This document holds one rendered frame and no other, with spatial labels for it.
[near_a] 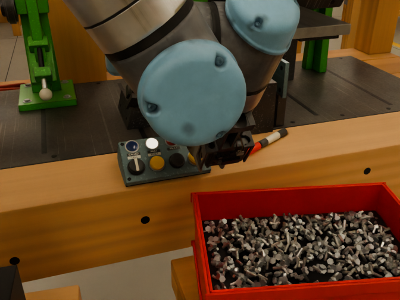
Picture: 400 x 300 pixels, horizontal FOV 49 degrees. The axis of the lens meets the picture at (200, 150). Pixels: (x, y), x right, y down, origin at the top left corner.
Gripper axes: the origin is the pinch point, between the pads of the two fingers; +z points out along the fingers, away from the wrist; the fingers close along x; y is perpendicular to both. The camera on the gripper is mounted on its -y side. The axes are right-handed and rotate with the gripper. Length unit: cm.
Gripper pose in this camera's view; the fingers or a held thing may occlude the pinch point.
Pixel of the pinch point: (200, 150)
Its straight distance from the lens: 74.3
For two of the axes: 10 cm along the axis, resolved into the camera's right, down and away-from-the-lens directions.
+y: 2.5, 8.7, -4.2
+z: -1.7, 4.6, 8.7
